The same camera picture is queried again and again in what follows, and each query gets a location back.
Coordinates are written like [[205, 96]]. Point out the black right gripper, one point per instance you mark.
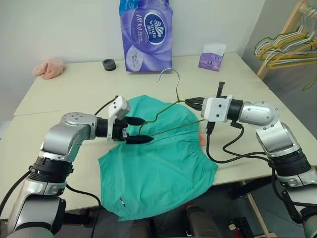
[[201, 105]]

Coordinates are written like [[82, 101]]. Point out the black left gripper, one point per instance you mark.
[[119, 130]]

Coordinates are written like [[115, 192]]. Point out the green shorts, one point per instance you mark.
[[158, 168]]

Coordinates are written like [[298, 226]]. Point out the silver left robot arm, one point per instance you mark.
[[71, 129]]

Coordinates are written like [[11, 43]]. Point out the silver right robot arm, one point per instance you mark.
[[260, 112]]

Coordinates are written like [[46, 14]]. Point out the black right wrist connector stub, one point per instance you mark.
[[220, 89]]

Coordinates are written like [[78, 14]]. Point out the orange tag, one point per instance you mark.
[[202, 139]]

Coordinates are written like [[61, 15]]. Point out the purple tissue box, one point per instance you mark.
[[211, 59]]

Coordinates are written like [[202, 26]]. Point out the black round puck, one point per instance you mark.
[[109, 65]]

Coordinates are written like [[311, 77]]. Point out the purple Vinda tissue pack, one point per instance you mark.
[[148, 37]]

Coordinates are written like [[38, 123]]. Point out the pink cloth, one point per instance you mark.
[[49, 69]]

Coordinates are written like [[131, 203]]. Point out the dark rounded shape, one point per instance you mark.
[[198, 220]]

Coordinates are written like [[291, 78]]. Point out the wooden clothes rack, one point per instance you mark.
[[289, 23]]

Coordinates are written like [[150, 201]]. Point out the wooden table leg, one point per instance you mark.
[[257, 213]]

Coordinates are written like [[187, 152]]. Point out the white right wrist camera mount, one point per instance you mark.
[[218, 109]]

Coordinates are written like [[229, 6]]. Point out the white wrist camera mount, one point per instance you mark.
[[119, 105], [218, 109]]

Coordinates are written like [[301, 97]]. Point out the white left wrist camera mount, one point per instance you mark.
[[119, 105]]

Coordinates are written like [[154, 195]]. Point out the black table frame bar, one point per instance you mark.
[[250, 188]]

